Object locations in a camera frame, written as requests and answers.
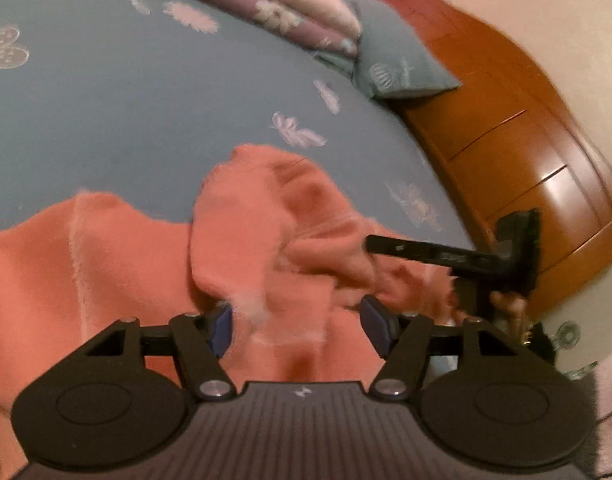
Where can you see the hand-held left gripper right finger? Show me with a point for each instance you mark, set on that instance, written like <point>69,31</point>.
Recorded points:
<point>376,325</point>

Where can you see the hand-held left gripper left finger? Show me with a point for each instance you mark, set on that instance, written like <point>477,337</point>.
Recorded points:
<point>223,330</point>

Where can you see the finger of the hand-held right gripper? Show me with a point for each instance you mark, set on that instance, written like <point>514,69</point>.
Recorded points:
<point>426,255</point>

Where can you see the pink striped knit sweater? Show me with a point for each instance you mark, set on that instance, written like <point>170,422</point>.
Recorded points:
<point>136,270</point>

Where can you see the person's right hand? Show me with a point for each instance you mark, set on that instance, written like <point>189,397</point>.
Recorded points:
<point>511,310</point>

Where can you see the wooden headboard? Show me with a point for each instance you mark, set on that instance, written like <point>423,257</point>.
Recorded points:
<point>511,125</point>

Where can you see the blue printed pillow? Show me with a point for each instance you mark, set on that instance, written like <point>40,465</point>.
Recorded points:
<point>391,55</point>

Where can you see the blue floral bed sheet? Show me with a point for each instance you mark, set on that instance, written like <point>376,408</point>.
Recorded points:
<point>136,90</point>

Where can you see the folded pink purple floral quilt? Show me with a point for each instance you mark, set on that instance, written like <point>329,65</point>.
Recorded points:
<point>286,5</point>

